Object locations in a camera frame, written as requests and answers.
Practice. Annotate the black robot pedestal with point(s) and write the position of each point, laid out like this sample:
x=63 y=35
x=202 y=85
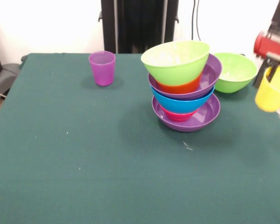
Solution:
x=140 y=23

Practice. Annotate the small pink plastic bowl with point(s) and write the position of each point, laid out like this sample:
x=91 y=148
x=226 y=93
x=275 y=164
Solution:
x=177 y=116

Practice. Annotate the orange ribbed plastic bowl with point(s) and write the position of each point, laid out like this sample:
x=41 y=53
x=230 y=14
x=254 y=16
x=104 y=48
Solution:
x=179 y=88

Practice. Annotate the dark green tablecloth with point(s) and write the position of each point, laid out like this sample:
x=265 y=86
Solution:
x=107 y=198

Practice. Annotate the purple plastic bowl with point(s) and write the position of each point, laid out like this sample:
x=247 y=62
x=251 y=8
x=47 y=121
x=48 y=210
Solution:
x=205 y=116
x=210 y=74

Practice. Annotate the deep blue plastic bowl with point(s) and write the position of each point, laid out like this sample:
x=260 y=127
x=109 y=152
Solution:
x=177 y=105

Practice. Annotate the yellow plastic cup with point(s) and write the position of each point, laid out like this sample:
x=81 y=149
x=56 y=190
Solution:
x=273 y=95

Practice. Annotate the purple plastic cup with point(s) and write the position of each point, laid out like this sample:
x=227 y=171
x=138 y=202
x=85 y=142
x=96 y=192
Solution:
x=102 y=72

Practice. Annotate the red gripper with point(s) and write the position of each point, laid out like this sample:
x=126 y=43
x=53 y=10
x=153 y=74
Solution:
x=270 y=47

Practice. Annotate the green plastic bowl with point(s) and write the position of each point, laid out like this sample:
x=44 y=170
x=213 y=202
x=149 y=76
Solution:
x=175 y=60
x=238 y=72

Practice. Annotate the grey stand foot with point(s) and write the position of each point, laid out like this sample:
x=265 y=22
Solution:
x=4 y=77

